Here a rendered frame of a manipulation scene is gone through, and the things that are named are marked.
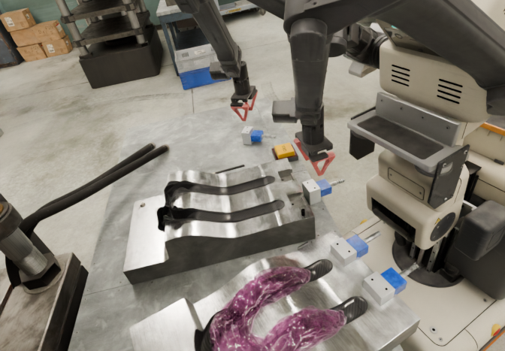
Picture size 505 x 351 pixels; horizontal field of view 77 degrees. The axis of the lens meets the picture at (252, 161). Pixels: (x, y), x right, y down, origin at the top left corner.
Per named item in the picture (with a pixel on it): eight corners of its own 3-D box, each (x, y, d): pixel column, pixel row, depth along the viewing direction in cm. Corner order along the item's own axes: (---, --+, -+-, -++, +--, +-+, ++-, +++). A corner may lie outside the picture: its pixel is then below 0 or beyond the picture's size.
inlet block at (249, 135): (277, 138, 126) (276, 127, 122) (274, 146, 122) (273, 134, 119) (246, 137, 130) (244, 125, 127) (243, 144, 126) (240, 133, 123)
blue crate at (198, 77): (228, 68, 416) (225, 52, 403) (232, 80, 383) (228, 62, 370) (182, 78, 412) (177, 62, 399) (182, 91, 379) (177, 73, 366)
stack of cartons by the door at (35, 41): (74, 48, 625) (52, 2, 575) (70, 53, 599) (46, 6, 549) (31, 57, 620) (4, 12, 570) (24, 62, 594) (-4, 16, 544)
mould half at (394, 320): (332, 244, 83) (332, 216, 76) (415, 331, 64) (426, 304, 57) (148, 351, 68) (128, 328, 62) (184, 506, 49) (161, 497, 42)
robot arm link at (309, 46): (336, 32, 32) (343, -64, 33) (280, 31, 33) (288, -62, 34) (319, 129, 74) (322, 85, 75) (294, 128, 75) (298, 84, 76)
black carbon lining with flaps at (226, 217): (273, 178, 97) (270, 153, 91) (288, 216, 84) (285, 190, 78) (161, 205, 94) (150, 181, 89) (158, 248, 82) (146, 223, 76)
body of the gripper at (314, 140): (311, 158, 81) (309, 134, 76) (294, 138, 89) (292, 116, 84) (334, 150, 82) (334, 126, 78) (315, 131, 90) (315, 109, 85)
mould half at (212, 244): (288, 179, 106) (285, 146, 98) (316, 238, 85) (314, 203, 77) (141, 214, 103) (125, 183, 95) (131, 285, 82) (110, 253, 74)
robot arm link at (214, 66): (234, 71, 99) (236, 46, 100) (201, 73, 102) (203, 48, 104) (245, 86, 111) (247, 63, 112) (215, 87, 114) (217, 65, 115)
